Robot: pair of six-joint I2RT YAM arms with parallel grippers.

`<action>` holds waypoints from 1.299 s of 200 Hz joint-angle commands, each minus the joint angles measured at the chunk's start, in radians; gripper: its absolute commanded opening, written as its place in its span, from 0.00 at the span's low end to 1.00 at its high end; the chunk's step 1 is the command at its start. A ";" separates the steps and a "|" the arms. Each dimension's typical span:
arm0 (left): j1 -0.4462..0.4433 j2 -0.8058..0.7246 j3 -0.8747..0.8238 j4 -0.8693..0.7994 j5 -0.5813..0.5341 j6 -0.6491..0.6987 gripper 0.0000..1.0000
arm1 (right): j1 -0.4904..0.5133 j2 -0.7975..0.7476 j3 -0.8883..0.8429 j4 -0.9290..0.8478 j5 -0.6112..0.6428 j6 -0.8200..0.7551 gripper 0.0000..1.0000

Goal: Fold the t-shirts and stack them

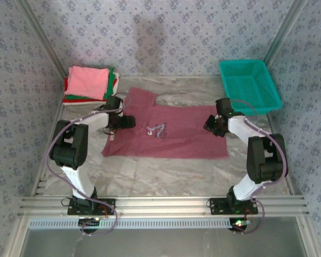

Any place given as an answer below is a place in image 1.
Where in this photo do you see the folded red t-shirt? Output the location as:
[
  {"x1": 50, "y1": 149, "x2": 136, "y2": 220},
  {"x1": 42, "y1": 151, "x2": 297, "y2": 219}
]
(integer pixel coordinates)
[{"x1": 63, "y1": 77, "x2": 105, "y2": 104}]

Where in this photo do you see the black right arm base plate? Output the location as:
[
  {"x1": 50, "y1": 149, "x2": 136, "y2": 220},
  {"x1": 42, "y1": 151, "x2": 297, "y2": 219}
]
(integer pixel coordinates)
[{"x1": 209, "y1": 197, "x2": 259, "y2": 215}]

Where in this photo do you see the grey slotted cable duct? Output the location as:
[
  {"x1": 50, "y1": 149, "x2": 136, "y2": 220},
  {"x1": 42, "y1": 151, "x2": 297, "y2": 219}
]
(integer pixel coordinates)
[{"x1": 29, "y1": 217, "x2": 235, "y2": 230}]

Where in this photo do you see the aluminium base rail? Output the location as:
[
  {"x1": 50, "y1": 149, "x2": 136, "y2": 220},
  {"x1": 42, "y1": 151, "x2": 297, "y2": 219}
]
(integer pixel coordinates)
[{"x1": 16, "y1": 195, "x2": 310, "y2": 216}]

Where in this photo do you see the aluminium frame post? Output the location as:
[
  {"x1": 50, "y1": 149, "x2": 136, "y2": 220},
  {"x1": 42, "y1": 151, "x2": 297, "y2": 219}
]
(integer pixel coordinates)
[
  {"x1": 263, "y1": 0, "x2": 308, "y2": 67},
  {"x1": 17, "y1": 0, "x2": 69, "y2": 78}
]

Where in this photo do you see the folded green t-shirt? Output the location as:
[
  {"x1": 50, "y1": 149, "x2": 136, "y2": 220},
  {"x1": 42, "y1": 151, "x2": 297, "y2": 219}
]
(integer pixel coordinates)
[{"x1": 65, "y1": 67, "x2": 117, "y2": 102}]

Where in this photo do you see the teal plastic basket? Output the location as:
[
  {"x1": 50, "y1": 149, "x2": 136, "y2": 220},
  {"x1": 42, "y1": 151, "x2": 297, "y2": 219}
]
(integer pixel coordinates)
[{"x1": 218, "y1": 59, "x2": 283, "y2": 116}]

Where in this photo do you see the maroon t-shirt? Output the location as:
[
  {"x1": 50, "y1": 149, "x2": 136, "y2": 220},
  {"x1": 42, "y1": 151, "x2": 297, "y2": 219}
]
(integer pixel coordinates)
[{"x1": 101, "y1": 86, "x2": 229, "y2": 160}]

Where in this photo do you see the stack of folded clothes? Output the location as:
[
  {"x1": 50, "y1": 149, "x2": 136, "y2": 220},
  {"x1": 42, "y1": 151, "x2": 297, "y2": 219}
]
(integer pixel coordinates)
[{"x1": 63, "y1": 72, "x2": 121, "y2": 107}]

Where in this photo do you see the folded pink t-shirt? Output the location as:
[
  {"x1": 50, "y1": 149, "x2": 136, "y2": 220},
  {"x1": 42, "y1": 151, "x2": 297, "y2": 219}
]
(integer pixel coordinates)
[{"x1": 64, "y1": 66, "x2": 110, "y2": 101}]

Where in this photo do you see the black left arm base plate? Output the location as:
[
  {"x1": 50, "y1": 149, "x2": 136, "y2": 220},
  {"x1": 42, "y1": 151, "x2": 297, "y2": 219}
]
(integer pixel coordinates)
[{"x1": 67, "y1": 198, "x2": 116, "y2": 216}]

